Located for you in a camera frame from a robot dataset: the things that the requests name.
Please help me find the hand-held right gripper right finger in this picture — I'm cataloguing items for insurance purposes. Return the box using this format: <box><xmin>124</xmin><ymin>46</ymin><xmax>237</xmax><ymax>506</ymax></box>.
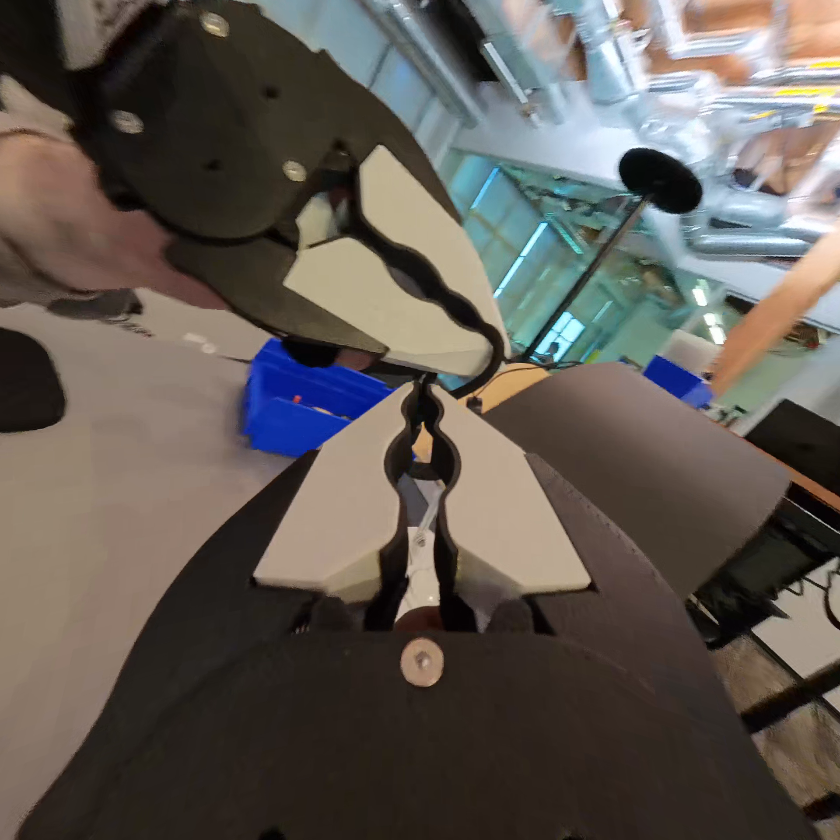
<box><xmin>431</xmin><ymin>385</ymin><xmax>592</xmax><ymax>594</ymax></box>

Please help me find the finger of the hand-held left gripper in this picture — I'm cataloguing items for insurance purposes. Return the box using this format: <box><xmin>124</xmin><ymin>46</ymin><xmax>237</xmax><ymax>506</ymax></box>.
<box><xmin>283</xmin><ymin>234</ymin><xmax>506</xmax><ymax>379</ymax></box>
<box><xmin>355</xmin><ymin>145</ymin><xmax>509</xmax><ymax>336</ymax></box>

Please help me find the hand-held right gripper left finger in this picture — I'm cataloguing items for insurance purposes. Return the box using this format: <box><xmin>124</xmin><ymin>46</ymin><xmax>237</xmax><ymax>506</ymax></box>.
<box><xmin>254</xmin><ymin>381</ymin><xmax>421</xmax><ymax>594</ymax></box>

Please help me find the thick black cable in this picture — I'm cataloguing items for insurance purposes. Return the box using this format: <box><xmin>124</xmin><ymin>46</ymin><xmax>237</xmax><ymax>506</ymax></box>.
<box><xmin>394</xmin><ymin>335</ymin><xmax>509</xmax><ymax>526</ymax></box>

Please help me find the blue plastic bin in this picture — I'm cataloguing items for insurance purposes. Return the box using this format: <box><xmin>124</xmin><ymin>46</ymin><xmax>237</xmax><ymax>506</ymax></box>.
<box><xmin>241</xmin><ymin>339</ymin><xmax>395</xmax><ymax>458</ymax></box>
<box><xmin>644</xmin><ymin>355</ymin><xmax>716</xmax><ymax>410</ymax></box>

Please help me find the person's left hand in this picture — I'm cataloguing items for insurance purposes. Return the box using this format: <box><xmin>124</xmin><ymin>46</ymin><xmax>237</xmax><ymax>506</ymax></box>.
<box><xmin>0</xmin><ymin>129</ymin><xmax>237</xmax><ymax>309</ymax></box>

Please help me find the black wood-rimmed board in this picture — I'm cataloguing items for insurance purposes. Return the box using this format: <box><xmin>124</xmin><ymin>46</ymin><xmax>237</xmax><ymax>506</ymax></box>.
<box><xmin>473</xmin><ymin>365</ymin><xmax>795</xmax><ymax>598</ymax></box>

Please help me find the black pole stand with disc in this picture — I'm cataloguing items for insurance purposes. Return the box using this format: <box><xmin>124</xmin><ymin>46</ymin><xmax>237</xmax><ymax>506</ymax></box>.
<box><xmin>525</xmin><ymin>147</ymin><xmax>704</xmax><ymax>364</ymax></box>

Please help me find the black tripod stand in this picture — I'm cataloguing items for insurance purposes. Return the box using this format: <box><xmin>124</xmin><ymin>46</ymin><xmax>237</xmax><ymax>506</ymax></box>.
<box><xmin>689</xmin><ymin>499</ymin><xmax>840</xmax><ymax>736</ymax></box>

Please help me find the black textured pad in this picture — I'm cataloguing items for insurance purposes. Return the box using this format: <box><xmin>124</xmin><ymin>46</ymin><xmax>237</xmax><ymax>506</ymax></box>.
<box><xmin>0</xmin><ymin>329</ymin><xmax>67</xmax><ymax>434</ymax></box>

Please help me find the white board rail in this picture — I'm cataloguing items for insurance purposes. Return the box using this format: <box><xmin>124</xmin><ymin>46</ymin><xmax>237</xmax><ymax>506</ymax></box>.
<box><xmin>401</xmin><ymin>476</ymin><xmax>445</xmax><ymax>620</ymax></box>

